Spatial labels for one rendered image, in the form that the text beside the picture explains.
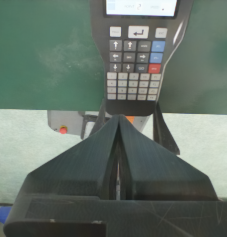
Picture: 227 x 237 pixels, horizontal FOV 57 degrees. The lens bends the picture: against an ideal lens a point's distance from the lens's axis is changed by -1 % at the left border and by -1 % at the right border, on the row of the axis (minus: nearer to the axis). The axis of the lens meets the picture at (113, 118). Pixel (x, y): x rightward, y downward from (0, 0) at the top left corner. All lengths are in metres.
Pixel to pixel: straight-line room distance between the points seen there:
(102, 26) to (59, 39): 0.06
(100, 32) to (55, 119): 0.95
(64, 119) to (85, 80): 0.85
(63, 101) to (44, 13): 0.12
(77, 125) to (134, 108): 0.89
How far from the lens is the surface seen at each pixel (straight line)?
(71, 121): 1.13
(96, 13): 0.20
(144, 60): 0.22
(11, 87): 0.32
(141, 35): 0.21
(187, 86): 0.29
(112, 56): 0.22
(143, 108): 0.27
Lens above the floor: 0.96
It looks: 41 degrees down
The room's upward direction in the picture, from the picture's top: 178 degrees counter-clockwise
